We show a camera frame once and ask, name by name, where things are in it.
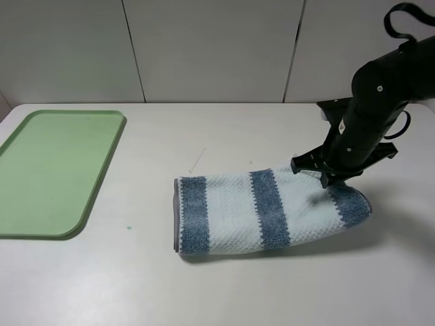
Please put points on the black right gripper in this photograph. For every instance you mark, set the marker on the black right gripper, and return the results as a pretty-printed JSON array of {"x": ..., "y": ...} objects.
[{"x": 353, "y": 144}]

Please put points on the blue white striped towel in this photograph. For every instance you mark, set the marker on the blue white striped towel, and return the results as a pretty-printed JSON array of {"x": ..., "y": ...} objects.
[{"x": 260, "y": 210}]

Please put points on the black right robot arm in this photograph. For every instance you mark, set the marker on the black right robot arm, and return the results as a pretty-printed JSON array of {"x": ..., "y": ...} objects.
[{"x": 406, "y": 74}]

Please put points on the green plastic tray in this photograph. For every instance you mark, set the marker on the green plastic tray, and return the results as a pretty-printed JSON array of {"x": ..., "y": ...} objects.
[{"x": 52, "y": 167}]

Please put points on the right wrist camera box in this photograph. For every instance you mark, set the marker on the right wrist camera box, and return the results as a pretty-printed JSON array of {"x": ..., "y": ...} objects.
[{"x": 333, "y": 110}]

